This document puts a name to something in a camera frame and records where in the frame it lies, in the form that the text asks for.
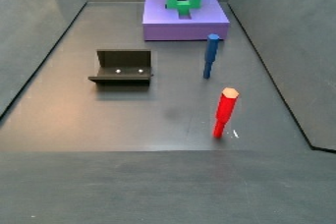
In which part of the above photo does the red hexagonal peg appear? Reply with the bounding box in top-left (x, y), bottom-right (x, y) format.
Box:
top-left (212, 87), bottom-right (239, 139)

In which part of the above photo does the blue hexagonal peg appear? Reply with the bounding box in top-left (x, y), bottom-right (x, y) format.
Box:
top-left (204, 33), bottom-right (219, 79)

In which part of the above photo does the purple base block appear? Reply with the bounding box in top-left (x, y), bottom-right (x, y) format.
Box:
top-left (142, 0), bottom-right (230, 41)

